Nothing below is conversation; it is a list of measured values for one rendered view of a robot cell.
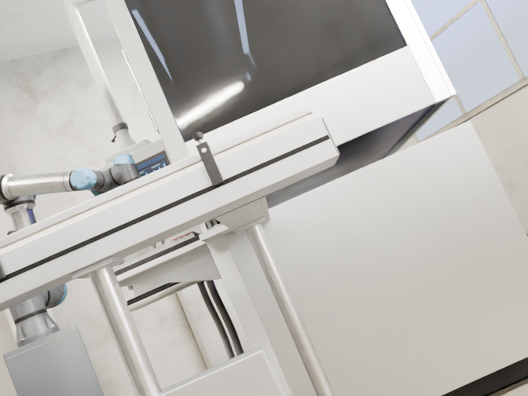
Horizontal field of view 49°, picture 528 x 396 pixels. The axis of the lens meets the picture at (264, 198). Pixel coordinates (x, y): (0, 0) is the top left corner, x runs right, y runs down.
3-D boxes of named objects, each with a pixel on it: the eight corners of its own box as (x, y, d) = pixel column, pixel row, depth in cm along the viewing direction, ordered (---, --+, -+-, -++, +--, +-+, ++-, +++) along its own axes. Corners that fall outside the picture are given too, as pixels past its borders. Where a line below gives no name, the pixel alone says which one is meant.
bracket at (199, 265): (225, 276, 210) (210, 243, 211) (224, 277, 207) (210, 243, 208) (137, 315, 209) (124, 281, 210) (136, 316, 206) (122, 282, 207)
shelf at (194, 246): (241, 241, 269) (240, 237, 270) (228, 233, 200) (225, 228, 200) (146, 284, 268) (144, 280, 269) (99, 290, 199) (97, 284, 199)
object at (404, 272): (429, 311, 395) (374, 193, 405) (588, 361, 190) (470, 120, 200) (294, 371, 393) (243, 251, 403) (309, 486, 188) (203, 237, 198)
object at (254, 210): (232, 236, 198) (214, 194, 200) (274, 218, 199) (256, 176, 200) (208, 221, 130) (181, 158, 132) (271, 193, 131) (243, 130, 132)
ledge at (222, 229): (243, 225, 198) (241, 221, 198) (240, 223, 185) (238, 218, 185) (206, 242, 198) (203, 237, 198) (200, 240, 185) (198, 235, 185)
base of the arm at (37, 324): (17, 348, 199) (7, 321, 200) (18, 350, 213) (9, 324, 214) (61, 330, 206) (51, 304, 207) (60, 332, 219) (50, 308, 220)
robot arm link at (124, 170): (116, 163, 223) (135, 153, 221) (126, 188, 222) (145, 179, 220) (106, 160, 215) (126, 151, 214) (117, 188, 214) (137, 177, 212)
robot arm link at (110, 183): (78, 177, 214) (103, 164, 212) (93, 178, 225) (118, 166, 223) (86, 196, 213) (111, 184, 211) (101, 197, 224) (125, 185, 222)
